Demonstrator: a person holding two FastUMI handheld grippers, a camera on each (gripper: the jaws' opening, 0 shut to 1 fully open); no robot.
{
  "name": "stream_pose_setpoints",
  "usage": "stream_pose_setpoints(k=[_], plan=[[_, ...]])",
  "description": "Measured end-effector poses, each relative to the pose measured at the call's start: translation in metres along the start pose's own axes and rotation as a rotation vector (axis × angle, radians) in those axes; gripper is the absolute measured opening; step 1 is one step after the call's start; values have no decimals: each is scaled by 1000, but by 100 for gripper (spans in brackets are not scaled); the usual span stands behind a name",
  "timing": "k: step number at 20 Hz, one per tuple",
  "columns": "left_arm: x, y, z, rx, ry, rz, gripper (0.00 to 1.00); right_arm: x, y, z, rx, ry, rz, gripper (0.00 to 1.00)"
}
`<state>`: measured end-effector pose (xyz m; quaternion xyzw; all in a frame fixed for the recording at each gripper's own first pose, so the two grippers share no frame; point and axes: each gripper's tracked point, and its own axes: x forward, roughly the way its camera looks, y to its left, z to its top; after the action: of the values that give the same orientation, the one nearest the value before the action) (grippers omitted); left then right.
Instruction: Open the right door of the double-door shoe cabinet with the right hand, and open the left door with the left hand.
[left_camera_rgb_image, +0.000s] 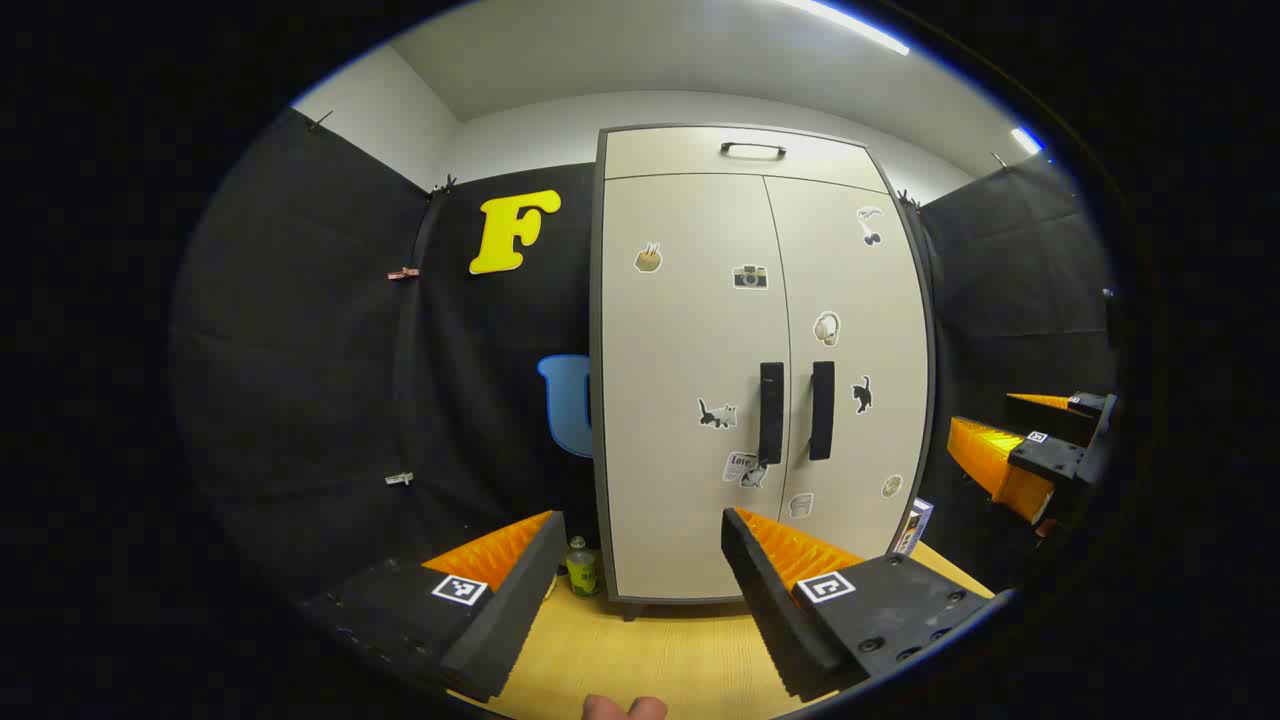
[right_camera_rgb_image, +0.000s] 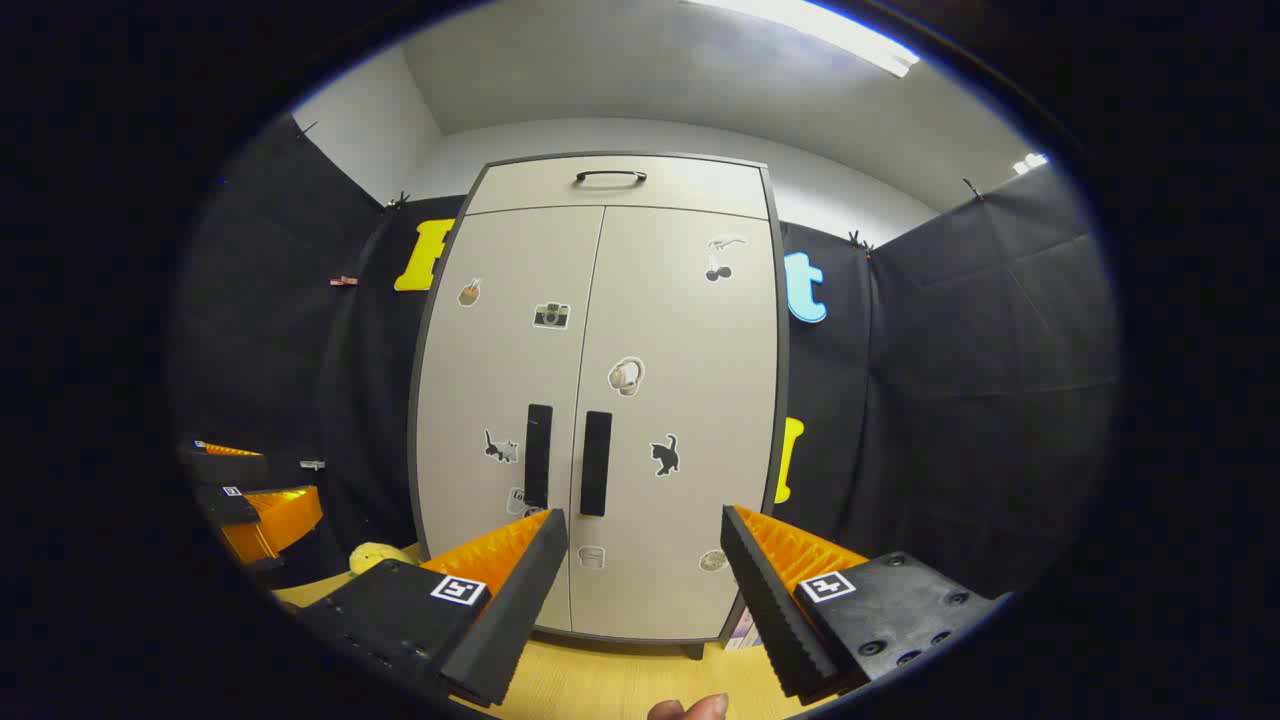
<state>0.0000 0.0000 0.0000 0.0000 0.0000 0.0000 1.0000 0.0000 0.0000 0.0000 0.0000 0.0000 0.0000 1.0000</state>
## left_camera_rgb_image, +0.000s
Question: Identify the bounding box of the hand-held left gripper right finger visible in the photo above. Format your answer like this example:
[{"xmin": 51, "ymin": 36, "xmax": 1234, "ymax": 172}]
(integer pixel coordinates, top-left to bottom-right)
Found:
[{"xmin": 721, "ymin": 507, "xmax": 1001, "ymax": 703}]

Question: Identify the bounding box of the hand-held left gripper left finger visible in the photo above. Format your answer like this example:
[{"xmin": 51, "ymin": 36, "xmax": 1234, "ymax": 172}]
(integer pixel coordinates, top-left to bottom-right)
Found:
[{"xmin": 300, "ymin": 510, "xmax": 568, "ymax": 704}]

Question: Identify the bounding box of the black door handle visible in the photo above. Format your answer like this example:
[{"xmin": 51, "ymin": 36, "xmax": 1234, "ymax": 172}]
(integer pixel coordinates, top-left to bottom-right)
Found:
[
  {"xmin": 809, "ymin": 361, "xmax": 836, "ymax": 462},
  {"xmin": 759, "ymin": 362, "xmax": 785, "ymax": 466}
]

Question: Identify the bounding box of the beige double-door shoe cabinet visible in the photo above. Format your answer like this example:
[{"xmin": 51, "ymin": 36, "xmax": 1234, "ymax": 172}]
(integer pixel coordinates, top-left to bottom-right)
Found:
[{"xmin": 590, "ymin": 124, "xmax": 938, "ymax": 621}]

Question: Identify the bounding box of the beige cabinet door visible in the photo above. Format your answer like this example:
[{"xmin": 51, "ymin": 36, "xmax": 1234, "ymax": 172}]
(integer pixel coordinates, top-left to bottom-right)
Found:
[
  {"xmin": 600, "ymin": 175, "xmax": 791, "ymax": 601},
  {"xmin": 765, "ymin": 177, "xmax": 931, "ymax": 561}
]

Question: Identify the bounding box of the beige cabinet flap panel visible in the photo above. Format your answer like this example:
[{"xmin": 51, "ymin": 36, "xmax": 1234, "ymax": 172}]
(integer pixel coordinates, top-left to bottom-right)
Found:
[{"xmin": 603, "ymin": 127, "xmax": 889, "ymax": 193}]

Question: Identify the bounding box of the green drink bottle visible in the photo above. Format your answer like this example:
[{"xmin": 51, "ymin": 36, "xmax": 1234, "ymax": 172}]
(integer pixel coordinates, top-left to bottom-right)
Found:
[{"xmin": 566, "ymin": 536, "xmax": 601, "ymax": 598}]

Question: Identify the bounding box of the small white blue box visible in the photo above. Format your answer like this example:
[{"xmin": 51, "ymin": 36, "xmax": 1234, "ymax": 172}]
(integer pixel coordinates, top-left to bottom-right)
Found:
[{"xmin": 893, "ymin": 497, "xmax": 935, "ymax": 557}]

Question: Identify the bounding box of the black backdrop cloth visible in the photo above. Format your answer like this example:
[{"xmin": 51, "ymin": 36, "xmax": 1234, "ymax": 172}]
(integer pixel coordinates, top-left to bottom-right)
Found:
[{"xmin": 170, "ymin": 105, "xmax": 1119, "ymax": 601}]

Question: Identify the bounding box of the long ceiling light strip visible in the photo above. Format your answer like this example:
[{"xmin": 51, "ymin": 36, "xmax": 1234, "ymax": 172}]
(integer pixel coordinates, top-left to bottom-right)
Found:
[{"xmin": 780, "ymin": 0, "xmax": 911, "ymax": 56}]

